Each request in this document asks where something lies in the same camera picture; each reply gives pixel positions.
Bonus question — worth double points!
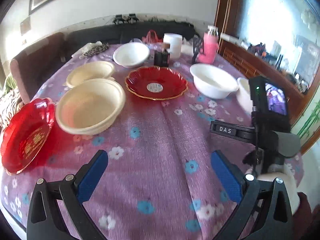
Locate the red plate with gold characters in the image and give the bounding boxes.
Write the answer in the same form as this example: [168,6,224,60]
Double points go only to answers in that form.
[1,98,55,175]

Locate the pink thermos bottle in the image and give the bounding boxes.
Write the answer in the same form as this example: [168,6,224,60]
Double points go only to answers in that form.
[198,25,219,64]

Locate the purple floral tablecloth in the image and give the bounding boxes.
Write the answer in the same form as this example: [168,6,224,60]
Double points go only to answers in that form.
[1,55,252,239]

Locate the black clamps on sofa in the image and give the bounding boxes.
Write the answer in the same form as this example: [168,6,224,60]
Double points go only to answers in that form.
[112,13,139,25]

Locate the dark glass bottle with cork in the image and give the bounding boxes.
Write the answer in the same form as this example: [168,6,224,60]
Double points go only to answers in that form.
[154,43,170,67]

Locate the small cream bowl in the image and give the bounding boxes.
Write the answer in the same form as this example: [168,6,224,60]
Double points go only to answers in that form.
[66,61,115,88]

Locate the gloved right hand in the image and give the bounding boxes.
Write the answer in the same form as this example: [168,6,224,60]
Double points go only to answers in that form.
[257,164,300,214]

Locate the black leather sofa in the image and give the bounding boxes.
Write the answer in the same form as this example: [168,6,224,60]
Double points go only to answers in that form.
[63,21,198,61]

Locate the white foam bowl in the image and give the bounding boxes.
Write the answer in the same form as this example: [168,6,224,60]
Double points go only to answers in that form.
[190,63,239,99]
[113,42,150,69]

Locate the green pillow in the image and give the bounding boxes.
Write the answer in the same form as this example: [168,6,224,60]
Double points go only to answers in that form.
[3,73,17,95]

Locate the white cloth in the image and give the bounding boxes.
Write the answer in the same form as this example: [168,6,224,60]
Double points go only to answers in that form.
[72,41,103,59]

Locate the maroon armchair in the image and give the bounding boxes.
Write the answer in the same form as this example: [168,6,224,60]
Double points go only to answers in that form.
[10,32,66,103]

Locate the large cream bowl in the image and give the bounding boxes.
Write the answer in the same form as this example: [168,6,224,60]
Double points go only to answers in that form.
[55,79,126,135]

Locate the red plate with sticker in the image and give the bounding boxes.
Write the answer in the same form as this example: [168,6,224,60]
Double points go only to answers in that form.
[125,66,188,101]

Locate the wooden sideboard cabinet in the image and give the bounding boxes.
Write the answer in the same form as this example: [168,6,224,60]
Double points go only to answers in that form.
[219,40,319,125]

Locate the white tissue pack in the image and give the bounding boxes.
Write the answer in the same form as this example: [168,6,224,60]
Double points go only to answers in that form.
[181,44,194,56]

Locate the wall plaque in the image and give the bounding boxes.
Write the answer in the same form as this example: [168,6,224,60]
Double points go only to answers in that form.
[20,16,31,36]

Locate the small white bowl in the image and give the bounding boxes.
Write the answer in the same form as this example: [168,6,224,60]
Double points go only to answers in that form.
[236,77,253,114]

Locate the leopard print cloth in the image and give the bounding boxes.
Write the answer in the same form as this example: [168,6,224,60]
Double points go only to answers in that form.
[83,43,110,58]

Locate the white plastic jar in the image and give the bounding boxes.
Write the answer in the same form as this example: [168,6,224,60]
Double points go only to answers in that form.
[163,33,183,60]

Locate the red plastic bag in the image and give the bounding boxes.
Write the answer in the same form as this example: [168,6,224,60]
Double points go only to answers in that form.
[142,30,163,44]

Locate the patterned blanket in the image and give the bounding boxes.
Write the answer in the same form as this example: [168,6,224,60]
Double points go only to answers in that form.
[0,87,24,129]

